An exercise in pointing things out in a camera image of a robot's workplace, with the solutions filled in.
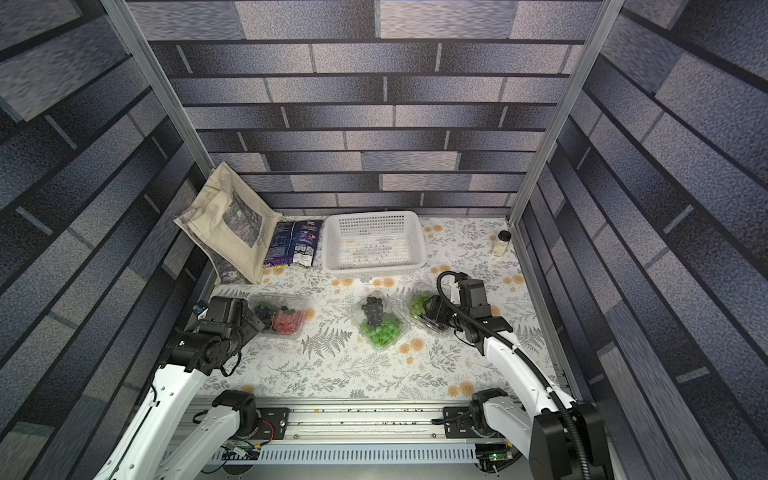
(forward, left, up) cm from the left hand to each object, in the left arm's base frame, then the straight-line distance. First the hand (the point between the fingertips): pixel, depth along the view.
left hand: (248, 328), depth 77 cm
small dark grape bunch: (+9, -33, -7) cm, 34 cm away
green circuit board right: (-26, -63, -13) cm, 70 cm away
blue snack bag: (+37, -2, -8) cm, 38 cm away
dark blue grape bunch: (+7, -1, -6) cm, 9 cm away
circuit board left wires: (-25, -1, -13) cm, 28 cm away
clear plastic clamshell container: (+14, -5, -12) cm, 19 cm away
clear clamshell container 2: (+16, -45, -12) cm, 49 cm away
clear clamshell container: (+9, -38, -10) cm, 41 cm away
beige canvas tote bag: (+33, +14, +5) cm, 36 cm away
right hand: (+10, -50, -4) cm, 51 cm away
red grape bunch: (+4, -8, -5) cm, 11 cm away
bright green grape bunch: (+1, -35, -7) cm, 36 cm away
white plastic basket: (+39, -31, -12) cm, 52 cm away
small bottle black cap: (+35, -77, -6) cm, 85 cm away
